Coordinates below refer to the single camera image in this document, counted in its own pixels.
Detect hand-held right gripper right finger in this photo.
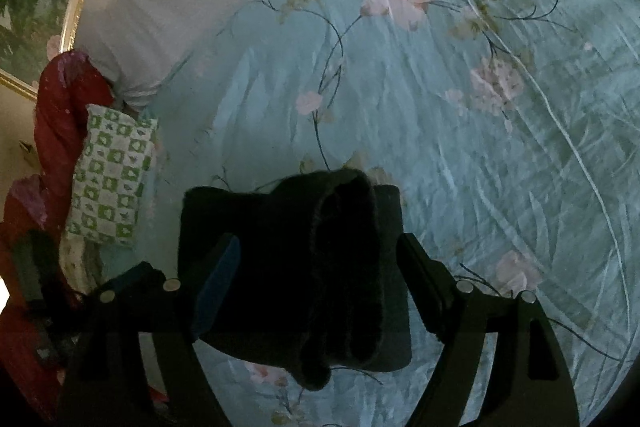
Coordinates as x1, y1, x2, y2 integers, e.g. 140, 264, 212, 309
396, 233, 581, 427

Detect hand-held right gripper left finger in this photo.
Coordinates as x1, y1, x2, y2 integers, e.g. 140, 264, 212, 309
57, 233, 242, 427

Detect black pants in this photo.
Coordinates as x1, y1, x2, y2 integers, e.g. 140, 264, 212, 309
177, 168, 413, 392

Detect white floral cloth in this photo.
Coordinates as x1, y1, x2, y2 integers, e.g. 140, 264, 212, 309
59, 237, 103, 283

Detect green checkered pillow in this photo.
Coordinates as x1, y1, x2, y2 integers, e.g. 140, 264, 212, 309
65, 103, 160, 248

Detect light blue floral bedsheet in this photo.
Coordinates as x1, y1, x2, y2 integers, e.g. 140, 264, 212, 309
95, 0, 640, 427

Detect red patterned blanket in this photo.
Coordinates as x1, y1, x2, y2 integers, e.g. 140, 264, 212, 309
0, 49, 123, 423

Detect gold framed landscape painting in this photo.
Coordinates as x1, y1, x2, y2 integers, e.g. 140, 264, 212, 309
0, 0, 128, 100

